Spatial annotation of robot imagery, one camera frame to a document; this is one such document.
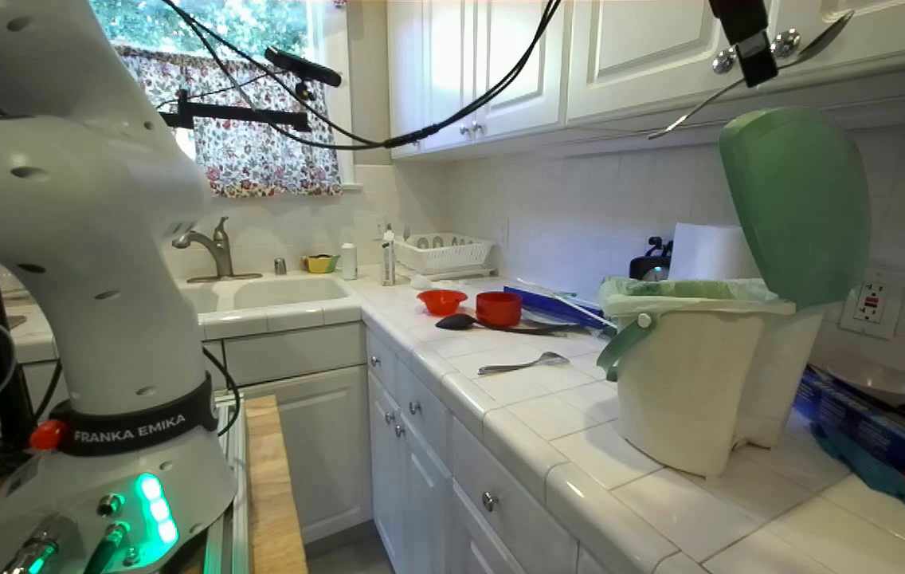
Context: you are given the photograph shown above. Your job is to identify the white lower cabinet fronts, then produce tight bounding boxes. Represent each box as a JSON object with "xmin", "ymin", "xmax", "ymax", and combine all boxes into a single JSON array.
[{"xmin": 215, "ymin": 320, "xmax": 676, "ymax": 574}]

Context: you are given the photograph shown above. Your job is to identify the yellow sponge dish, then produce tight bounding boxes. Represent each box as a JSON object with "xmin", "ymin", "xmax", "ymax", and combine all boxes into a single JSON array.
[{"xmin": 303, "ymin": 255, "xmax": 337, "ymax": 275}]

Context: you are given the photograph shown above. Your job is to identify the green bin lid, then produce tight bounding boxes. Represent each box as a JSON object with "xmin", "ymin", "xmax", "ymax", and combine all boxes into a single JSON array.
[{"xmin": 721, "ymin": 109, "xmax": 870, "ymax": 310}]

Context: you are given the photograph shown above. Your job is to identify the blue wrap box right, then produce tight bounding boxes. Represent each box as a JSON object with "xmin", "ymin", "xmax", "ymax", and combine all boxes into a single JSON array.
[{"xmin": 795, "ymin": 366, "xmax": 905, "ymax": 503}]

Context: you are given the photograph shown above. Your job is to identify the white paper towel roll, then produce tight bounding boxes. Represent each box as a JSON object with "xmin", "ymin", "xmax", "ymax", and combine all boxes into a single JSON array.
[{"xmin": 669, "ymin": 223, "xmax": 758, "ymax": 281}]

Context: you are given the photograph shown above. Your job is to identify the floral window curtain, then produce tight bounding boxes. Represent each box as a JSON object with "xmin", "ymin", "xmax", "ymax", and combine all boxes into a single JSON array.
[{"xmin": 118, "ymin": 44, "xmax": 341, "ymax": 200}]

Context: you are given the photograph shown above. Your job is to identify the black measuring scoop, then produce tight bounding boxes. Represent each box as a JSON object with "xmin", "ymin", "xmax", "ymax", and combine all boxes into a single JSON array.
[{"xmin": 438, "ymin": 314, "xmax": 474, "ymax": 331}]

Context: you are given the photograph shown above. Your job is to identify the black camera on stand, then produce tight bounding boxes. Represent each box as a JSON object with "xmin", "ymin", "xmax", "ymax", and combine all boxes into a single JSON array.
[{"xmin": 265, "ymin": 49, "xmax": 341, "ymax": 88}]

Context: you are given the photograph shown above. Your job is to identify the wall power outlet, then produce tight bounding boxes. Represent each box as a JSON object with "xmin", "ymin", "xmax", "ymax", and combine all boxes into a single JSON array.
[{"xmin": 839, "ymin": 264, "xmax": 905, "ymax": 342}]

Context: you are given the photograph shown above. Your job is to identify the red bowl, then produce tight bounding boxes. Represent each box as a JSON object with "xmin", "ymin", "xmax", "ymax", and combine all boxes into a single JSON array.
[{"xmin": 419, "ymin": 289, "xmax": 465, "ymax": 317}]

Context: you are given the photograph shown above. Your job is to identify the metal fork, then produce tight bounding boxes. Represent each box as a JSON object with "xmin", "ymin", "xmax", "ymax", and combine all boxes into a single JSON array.
[{"xmin": 477, "ymin": 352, "xmax": 571, "ymax": 377}]

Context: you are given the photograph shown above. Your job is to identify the white bin with liner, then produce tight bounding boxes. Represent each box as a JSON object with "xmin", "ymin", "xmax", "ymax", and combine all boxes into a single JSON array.
[{"xmin": 597, "ymin": 277, "xmax": 824, "ymax": 475}]

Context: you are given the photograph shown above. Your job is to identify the white dish rack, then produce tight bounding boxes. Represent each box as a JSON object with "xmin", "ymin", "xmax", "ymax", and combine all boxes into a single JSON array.
[{"xmin": 396, "ymin": 232, "xmax": 491, "ymax": 277}]

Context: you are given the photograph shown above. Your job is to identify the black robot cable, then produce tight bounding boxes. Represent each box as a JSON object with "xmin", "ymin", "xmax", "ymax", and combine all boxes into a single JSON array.
[{"xmin": 161, "ymin": 0, "xmax": 567, "ymax": 154}]

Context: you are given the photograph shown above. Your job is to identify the red measuring cup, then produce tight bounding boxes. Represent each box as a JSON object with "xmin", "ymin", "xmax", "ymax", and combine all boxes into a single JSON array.
[{"xmin": 474, "ymin": 292, "xmax": 524, "ymax": 330}]

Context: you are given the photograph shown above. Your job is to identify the kitchen faucet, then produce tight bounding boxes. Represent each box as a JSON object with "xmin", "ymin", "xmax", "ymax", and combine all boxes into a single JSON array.
[{"xmin": 174, "ymin": 222, "xmax": 234, "ymax": 281}]

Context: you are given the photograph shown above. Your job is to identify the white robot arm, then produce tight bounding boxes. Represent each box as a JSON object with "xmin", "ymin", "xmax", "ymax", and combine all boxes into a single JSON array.
[{"xmin": 0, "ymin": 0, "xmax": 237, "ymax": 574}]

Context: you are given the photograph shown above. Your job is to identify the white upper cabinets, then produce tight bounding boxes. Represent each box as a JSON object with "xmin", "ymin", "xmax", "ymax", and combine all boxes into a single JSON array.
[{"xmin": 366, "ymin": 0, "xmax": 905, "ymax": 158}]

